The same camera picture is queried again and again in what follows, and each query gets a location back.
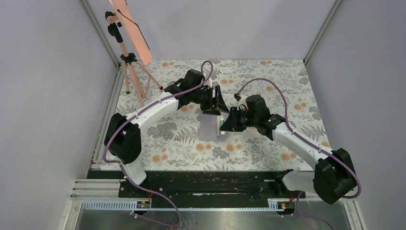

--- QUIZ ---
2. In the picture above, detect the pink board on tripod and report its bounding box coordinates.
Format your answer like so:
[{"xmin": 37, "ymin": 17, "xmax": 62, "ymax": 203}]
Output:
[{"xmin": 109, "ymin": 0, "xmax": 152, "ymax": 65}]

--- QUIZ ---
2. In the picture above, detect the floral patterned table mat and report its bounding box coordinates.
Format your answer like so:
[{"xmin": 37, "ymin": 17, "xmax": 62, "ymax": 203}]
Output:
[{"xmin": 101, "ymin": 59, "xmax": 338, "ymax": 172}]

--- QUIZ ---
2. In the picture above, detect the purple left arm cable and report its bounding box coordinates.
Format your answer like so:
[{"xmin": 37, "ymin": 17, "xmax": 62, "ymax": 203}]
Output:
[{"xmin": 102, "ymin": 60, "xmax": 214, "ymax": 228}]

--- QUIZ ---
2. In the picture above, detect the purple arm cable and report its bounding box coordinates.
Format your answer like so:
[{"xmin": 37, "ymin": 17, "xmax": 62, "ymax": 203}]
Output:
[
  {"xmin": 102, "ymin": 60, "xmax": 214, "ymax": 228},
  {"xmin": 234, "ymin": 78, "xmax": 362, "ymax": 230}
]

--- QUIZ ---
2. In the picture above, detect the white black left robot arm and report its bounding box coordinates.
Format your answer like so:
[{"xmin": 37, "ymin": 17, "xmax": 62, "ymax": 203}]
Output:
[{"xmin": 104, "ymin": 69, "xmax": 229, "ymax": 197}]

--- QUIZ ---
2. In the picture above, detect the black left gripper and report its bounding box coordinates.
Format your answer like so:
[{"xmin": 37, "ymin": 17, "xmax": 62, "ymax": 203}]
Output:
[{"xmin": 191, "ymin": 85, "xmax": 229, "ymax": 116}]

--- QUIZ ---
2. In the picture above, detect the pink tripod stand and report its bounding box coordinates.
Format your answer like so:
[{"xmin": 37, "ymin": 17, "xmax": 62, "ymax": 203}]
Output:
[{"xmin": 105, "ymin": 11, "xmax": 163, "ymax": 107}]

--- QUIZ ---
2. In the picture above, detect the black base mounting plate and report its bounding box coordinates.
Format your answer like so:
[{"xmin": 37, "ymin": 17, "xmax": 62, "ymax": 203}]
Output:
[{"xmin": 87, "ymin": 171, "xmax": 307, "ymax": 209}]

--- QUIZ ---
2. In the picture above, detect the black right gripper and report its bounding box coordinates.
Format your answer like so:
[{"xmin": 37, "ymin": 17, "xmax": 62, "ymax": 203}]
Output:
[{"xmin": 220, "ymin": 106, "xmax": 259, "ymax": 132}]

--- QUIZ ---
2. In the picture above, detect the grey envelope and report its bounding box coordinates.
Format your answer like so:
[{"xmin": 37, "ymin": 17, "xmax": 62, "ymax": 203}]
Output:
[{"xmin": 199, "ymin": 113, "xmax": 227, "ymax": 141}]

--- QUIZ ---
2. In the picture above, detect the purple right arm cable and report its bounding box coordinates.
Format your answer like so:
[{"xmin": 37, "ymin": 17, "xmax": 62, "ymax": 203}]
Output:
[{"xmin": 234, "ymin": 78, "xmax": 362, "ymax": 230}]

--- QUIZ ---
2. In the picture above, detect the aluminium slotted rail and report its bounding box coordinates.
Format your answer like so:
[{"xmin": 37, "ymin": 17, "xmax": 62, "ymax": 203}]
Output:
[{"xmin": 81, "ymin": 199, "xmax": 286, "ymax": 212}]

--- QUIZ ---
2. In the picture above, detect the beige letter paper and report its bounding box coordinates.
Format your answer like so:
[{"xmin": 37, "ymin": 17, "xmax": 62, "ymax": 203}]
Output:
[{"xmin": 216, "ymin": 115, "xmax": 220, "ymax": 136}]

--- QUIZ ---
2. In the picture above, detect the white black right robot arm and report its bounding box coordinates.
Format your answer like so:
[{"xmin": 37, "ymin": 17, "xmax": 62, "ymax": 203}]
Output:
[{"xmin": 220, "ymin": 94, "xmax": 359, "ymax": 205}]

